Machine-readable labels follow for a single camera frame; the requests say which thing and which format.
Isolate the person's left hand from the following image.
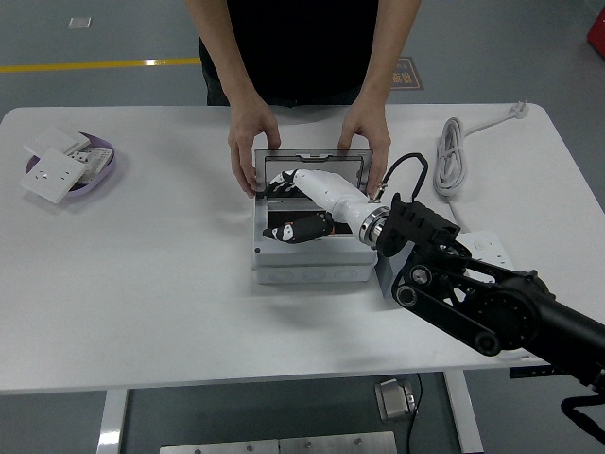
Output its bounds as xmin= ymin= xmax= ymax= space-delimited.
xmin=337 ymin=111 xmax=392 ymax=195

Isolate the person's right hand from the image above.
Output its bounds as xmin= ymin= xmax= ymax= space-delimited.
xmin=227 ymin=101 xmax=283 ymax=199

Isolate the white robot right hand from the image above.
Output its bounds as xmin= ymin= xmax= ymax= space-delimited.
xmin=262 ymin=168 xmax=382 ymax=246

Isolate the grey box with clear lid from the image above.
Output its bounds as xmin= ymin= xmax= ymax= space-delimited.
xmin=250 ymin=148 xmax=379 ymax=285

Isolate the grey cube with round hole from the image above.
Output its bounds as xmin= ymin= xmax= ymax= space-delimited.
xmin=376 ymin=257 xmax=403 ymax=300

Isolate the silver foot pedal box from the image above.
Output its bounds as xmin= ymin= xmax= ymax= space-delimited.
xmin=374 ymin=376 xmax=420 ymax=421

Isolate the brown floor sign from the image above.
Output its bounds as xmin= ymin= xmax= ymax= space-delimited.
xmin=389 ymin=56 xmax=425 ymax=92

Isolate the person's torso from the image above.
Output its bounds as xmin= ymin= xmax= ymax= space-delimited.
xmin=198 ymin=0 xmax=407 ymax=109

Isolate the purple tray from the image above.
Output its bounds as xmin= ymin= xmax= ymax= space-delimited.
xmin=26 ymin=131 xmax=118 ymax=202

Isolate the white multi-hole socket panel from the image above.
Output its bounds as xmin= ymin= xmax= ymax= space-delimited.
xmin=65 ymin=146 xmax=114 ymax=185

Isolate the white power strip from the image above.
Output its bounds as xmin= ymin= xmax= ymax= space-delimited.
xmin=457 ymin=230 xmax=512 ymax=271

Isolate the yellow floor tape line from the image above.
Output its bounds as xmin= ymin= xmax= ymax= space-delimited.
xmin=0 ymin=56 xmax=202 ymax=75

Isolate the red bin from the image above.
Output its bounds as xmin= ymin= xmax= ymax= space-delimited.
xmin=585 ymin=9 xmax=605 ymax=48

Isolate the white table leg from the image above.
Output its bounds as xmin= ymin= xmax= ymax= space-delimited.
xmin=96 ymin=388 xmax=130 ymax=454
xmin=443 ymin=371 xmax=486 ymax=454

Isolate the black table control panel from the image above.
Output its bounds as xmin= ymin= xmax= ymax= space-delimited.
xmin=509 ymin=363 xmax=562 ymax=379

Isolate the white power cord with plug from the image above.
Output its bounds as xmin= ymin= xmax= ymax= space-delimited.
xmin=433 ymin=99 xmax=530 ymax=236

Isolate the white blank switch panel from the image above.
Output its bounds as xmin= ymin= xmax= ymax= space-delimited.
xmin=23 ymin=120 xmax=92 ymax=156

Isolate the white five-hole wall socket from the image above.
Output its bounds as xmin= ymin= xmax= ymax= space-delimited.
xmin=19 ymin=148 xmax=89 ymax=205

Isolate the black pedal cable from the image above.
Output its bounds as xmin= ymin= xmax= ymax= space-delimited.
xmin=405 ymin=373 xmax=425 ymax=454

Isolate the steel base plate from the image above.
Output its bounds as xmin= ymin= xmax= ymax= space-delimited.
xmin=277 ymin=430 xmax=398 ymax=454
xmin=159 ymin=437 xmax=281 ymax=454

